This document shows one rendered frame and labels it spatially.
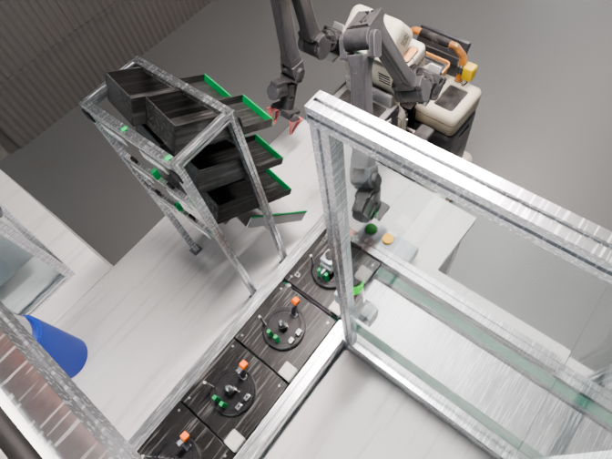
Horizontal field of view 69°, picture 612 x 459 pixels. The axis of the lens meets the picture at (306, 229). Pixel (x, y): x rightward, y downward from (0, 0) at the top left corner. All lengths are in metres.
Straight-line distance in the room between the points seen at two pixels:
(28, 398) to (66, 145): 3.52
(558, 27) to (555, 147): 1.14
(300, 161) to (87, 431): 1.69
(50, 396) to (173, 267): 1.49
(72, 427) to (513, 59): 3.61
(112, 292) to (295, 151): 0.94
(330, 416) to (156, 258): 0.90
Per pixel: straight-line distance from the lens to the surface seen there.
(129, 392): 1.73
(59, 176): 3.66
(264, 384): 1.46
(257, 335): 1.50
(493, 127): 3.26
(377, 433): 1.52
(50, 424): 0.34
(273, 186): 1.45
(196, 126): 1.04
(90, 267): 1.98
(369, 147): 0.52
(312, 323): 1.48
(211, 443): 1.48
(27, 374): 0.36
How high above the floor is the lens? 2.37
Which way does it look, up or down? 60 degrees down
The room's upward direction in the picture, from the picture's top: 14 degrees counter-clockwise
